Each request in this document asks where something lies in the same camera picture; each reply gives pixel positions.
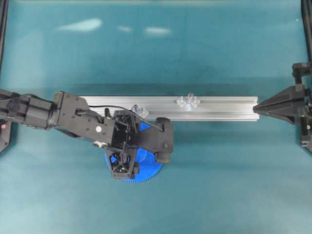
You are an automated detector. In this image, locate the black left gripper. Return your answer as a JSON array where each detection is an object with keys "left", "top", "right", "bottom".
[{"left": 54, "top": 91, "right": 139, "bottom": 180}]

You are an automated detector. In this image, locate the large blue plastic gear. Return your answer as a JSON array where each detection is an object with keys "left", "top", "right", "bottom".
[{"left": 104, "top": 122, "right": 162, "bottom": 183}]

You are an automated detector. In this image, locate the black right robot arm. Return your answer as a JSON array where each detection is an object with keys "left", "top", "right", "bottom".
[{"left": 253, "top": 62, "right": 312, "bottom": 152}]

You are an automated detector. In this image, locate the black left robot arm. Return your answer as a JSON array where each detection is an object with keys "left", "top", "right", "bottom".
[{"left": 0, "top": 90, "right": 140, "bottom": 179}]

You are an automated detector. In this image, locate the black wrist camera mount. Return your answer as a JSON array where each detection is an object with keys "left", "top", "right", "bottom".
[{"left": 133, "top": 117, "right": 174, "bottom": 164}]

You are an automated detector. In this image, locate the black camera cable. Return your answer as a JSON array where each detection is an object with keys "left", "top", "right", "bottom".
[{"left": 75, "top": 105, "right": 166, "bottom": 134}]

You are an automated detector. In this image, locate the left steel shaft with bracket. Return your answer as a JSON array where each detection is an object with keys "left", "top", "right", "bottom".
[{"left": 131, "top": 104, "right": 149, "bottom": 118}]

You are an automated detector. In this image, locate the steel shaft with bracket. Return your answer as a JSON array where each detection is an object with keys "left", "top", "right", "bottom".
[
  {"left": 176, "top": 93, "right": 201, "bottom": 111},
  {"left": 131, "top": 104, "right": 149, "bottom": 118}
]

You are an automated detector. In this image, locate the silver aluminium extrusion rail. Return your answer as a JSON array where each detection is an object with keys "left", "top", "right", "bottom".
[{"left": 83, "top": 96, "right": 259, "bottom": 121}]

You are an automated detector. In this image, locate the right steel shaft with bracket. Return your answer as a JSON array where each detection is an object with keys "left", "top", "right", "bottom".
[{"left": 176, "top": 93, "right": 201, "bottom": 111}]

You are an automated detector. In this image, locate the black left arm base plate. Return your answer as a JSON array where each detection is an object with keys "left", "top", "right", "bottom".
[{"left": 0, "top": 119, "right": 12, "bottom": 153}]

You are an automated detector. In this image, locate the black left frame post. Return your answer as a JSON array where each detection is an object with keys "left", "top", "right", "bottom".
[{"left": 0, "top": 0, "right": 9, "bottom": 66}]

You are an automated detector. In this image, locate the black frame post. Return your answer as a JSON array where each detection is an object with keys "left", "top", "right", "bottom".
[
  {"left": 301, "top": 0, "right": 312, "bottom": 62},
  {"left": 0, "top": 0, "right": 9, "bottom": 66}
]

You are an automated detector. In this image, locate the black right frame post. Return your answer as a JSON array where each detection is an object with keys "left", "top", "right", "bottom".
[{"left": 301, "top": 0, "right": 312, "bottom": 62}]

